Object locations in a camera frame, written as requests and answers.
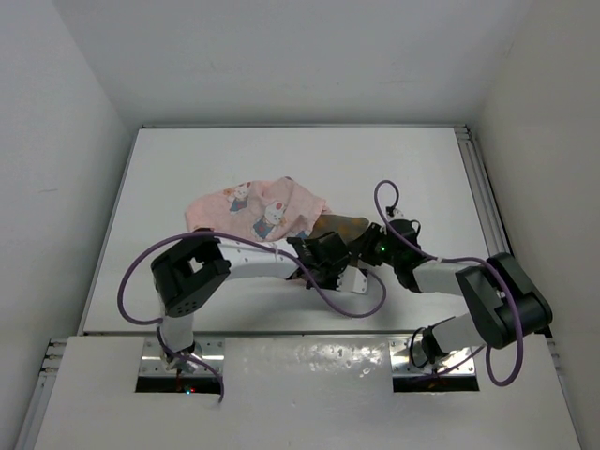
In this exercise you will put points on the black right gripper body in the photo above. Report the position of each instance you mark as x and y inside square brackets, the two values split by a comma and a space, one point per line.
[358, 241]

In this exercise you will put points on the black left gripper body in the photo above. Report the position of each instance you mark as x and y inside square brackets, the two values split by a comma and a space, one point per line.
[327, 277]

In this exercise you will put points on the pink cartoon print pillowcase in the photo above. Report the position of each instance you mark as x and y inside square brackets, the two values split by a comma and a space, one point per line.
[261, 211]

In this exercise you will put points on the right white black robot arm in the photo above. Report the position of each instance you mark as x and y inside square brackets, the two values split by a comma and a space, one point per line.
[439, 275]

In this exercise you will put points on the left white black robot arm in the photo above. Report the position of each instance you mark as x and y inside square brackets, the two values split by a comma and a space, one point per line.
[189, 273]

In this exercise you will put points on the white front cover board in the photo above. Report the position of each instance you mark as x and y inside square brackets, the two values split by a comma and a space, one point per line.
[297, 393]

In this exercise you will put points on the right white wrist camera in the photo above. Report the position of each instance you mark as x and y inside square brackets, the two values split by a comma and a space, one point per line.
[393, 213]

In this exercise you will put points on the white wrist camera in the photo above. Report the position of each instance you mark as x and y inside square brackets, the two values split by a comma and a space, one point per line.
[353, 280]
[393, 213]

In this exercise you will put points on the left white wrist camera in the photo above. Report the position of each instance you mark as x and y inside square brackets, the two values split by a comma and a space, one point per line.
[353, 280]

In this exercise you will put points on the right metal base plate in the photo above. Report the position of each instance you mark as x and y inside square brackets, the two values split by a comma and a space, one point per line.
[409, 361]

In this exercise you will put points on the metal base plate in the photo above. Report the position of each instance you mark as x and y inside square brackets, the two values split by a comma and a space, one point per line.
[155, 363]
[409, 361]

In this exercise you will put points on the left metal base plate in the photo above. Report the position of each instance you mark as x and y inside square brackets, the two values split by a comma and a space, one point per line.
[155, 363]

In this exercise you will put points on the left aluminium frame rail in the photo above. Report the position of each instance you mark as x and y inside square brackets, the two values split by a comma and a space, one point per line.
[42, 393]

